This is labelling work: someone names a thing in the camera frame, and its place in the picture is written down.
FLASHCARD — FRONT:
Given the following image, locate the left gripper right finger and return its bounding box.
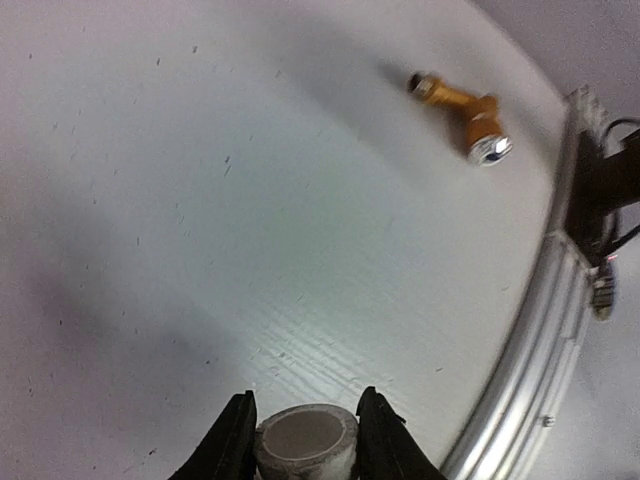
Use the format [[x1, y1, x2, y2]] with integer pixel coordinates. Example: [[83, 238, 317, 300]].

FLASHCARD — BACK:
[[356, 386, 446, 480]]

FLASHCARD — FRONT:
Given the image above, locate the right small circuit board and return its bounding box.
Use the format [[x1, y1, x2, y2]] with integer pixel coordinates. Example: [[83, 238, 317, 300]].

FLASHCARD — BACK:
[[592, 255, 617, 321]]

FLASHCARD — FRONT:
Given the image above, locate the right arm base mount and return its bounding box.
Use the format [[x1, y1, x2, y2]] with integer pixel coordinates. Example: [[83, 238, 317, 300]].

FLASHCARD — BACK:
[[570, 117, 639, 265]]

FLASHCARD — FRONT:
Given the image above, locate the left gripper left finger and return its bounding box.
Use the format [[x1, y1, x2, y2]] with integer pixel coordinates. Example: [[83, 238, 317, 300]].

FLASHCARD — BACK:
[[169, 390, 256, 480]]

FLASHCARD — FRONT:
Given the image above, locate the aluminium front rail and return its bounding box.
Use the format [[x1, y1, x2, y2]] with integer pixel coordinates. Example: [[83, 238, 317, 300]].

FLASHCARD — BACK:
[[441, 86, 607, 479]]

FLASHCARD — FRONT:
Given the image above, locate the white elbow fitting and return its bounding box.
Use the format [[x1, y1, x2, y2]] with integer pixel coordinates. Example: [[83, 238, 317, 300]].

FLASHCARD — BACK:
[[254, 404, 358, 480]]

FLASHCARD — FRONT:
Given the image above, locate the gold brass faucet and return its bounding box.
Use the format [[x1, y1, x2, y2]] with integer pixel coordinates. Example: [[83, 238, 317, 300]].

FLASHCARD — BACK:
[[407, 71, 513, 167]]

